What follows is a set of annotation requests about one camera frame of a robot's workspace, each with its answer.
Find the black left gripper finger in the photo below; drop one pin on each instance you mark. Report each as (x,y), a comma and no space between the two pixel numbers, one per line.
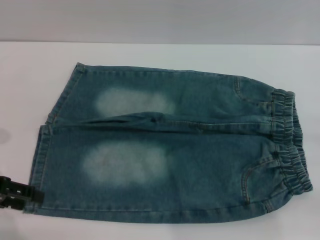
(23,191)
(13,203)

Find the blue denim shorts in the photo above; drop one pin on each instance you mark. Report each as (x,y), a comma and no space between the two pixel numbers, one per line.
(160,155)

